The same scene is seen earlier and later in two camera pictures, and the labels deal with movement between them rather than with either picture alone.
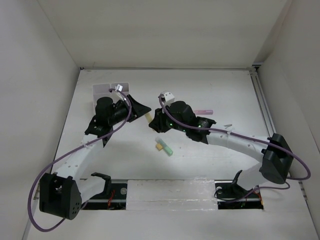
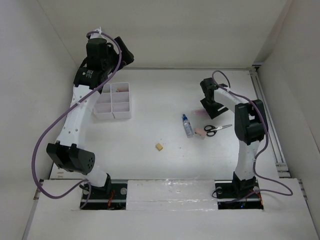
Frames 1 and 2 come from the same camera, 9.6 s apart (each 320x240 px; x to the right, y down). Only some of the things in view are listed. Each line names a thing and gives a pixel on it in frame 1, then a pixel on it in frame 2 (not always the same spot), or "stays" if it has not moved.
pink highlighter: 204,112 stays
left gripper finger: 137,109 → 127,56
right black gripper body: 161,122 → 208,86
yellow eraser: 159,146 stays
